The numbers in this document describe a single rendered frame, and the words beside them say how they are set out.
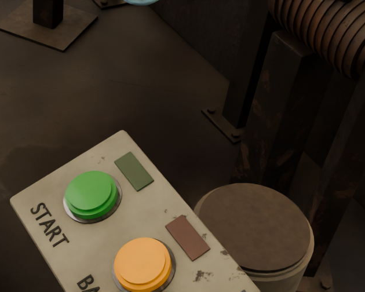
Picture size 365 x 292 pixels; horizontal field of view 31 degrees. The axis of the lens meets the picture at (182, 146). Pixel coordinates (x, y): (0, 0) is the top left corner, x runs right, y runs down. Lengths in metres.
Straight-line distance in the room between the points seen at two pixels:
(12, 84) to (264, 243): 1.07
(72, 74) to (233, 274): 1.22
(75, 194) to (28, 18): 1.34
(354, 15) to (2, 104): 0.85
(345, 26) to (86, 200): 0.60
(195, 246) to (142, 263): 0.04
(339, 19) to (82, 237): 0.63
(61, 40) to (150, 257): 1.31
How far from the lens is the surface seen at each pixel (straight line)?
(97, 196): 0.49
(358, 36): 0.99
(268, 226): 0.63
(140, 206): 0.49
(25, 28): 1.77
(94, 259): 0.48
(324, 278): 1.29
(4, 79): 1.61
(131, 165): 0.51
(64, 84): 1.59
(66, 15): 1.83
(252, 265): 0.59
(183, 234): 0.47
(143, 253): 0.46
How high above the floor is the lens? 0.97
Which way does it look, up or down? 42 degrees down
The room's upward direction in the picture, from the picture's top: 12 degrees clockwise
